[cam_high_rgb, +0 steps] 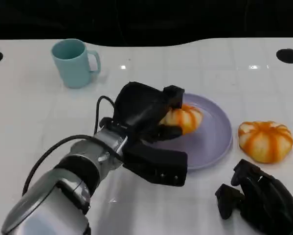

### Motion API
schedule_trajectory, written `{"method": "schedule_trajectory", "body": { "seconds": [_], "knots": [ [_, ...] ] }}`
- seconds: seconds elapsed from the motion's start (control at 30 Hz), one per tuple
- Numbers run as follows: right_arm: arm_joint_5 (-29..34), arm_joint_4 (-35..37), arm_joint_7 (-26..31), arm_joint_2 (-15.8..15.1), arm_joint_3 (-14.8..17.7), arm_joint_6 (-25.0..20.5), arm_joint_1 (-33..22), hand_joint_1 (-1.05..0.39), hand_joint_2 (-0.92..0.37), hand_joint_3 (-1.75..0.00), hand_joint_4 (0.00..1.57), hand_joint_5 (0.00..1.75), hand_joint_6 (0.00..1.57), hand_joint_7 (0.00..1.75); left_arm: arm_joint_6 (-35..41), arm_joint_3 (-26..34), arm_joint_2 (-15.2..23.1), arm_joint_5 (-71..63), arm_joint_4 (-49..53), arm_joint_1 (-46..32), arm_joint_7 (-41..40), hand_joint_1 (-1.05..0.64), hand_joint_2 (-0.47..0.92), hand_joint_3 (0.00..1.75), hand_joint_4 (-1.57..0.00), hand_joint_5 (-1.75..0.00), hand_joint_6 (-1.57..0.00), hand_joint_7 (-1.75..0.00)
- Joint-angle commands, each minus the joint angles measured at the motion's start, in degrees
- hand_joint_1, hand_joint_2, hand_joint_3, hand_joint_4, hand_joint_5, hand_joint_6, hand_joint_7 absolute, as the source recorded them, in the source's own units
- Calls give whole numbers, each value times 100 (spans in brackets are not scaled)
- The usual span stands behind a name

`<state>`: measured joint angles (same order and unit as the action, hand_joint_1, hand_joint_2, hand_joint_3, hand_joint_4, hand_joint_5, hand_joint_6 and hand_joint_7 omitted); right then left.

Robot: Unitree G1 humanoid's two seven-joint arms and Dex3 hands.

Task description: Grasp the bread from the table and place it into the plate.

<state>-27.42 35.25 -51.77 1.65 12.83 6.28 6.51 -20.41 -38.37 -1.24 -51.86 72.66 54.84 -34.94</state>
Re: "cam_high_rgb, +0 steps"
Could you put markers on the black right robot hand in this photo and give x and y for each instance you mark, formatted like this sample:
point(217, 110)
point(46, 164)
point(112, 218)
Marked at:
point(263, 203)

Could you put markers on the lilac plate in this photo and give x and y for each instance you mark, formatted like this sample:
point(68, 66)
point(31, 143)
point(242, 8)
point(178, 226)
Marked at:
point(209, 137)

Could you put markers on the black drape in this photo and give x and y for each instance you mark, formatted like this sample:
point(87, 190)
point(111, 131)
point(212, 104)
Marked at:
point(146, 19)

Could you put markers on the pale green mug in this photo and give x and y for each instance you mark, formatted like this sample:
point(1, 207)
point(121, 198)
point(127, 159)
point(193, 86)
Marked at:
point(73, 68)

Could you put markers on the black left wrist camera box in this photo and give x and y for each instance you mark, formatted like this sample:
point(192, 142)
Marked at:
point(158, 166)

